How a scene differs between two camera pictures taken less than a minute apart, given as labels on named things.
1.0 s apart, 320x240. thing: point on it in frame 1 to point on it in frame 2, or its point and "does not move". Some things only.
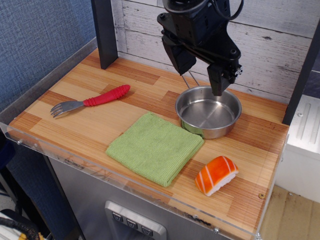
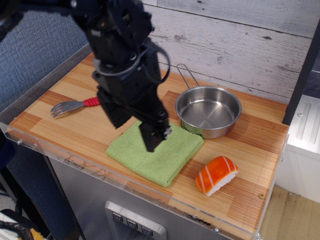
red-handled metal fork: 61,107 does not move
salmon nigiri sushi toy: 220,171 does not move
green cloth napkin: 160,149 does not move
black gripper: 203,26 to 131,87
